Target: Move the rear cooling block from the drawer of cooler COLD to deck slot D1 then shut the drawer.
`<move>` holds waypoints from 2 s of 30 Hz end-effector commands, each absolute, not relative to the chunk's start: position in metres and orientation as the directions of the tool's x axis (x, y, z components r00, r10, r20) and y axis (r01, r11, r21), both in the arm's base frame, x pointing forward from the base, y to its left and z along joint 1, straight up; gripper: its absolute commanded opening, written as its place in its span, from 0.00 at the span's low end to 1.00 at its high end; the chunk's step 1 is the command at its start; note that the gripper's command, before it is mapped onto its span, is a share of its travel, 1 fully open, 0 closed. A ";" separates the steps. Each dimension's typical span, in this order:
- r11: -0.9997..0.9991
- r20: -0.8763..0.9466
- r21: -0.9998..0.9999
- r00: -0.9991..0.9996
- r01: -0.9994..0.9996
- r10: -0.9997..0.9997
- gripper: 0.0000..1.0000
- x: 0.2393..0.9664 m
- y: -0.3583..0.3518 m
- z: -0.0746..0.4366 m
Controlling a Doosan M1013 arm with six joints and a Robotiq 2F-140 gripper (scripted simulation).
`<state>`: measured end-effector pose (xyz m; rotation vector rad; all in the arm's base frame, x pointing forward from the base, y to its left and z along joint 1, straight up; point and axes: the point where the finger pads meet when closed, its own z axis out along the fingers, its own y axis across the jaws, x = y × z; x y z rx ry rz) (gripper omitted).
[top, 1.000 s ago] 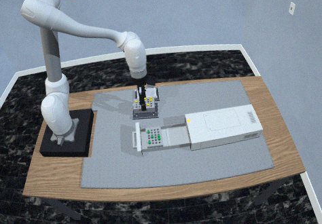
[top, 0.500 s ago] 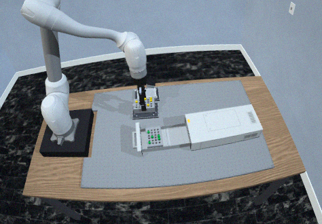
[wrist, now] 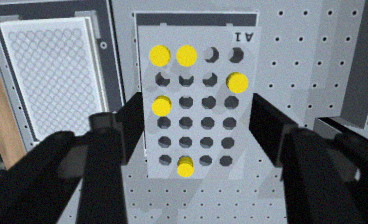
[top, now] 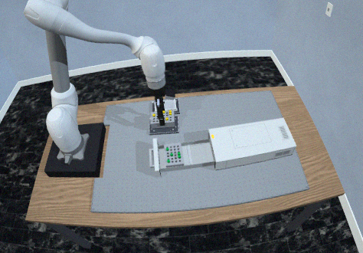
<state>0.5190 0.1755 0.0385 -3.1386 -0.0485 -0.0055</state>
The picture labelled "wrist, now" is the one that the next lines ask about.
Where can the grey rack with round holes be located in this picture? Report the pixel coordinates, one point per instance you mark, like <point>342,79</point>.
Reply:
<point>194,125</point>

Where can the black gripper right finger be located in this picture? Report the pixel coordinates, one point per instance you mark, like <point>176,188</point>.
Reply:
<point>315,193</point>

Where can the white sealed well plate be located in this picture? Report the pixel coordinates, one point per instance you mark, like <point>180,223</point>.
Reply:
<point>58,69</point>

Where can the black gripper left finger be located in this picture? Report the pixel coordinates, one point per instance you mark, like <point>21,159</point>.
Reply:
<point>37,188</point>

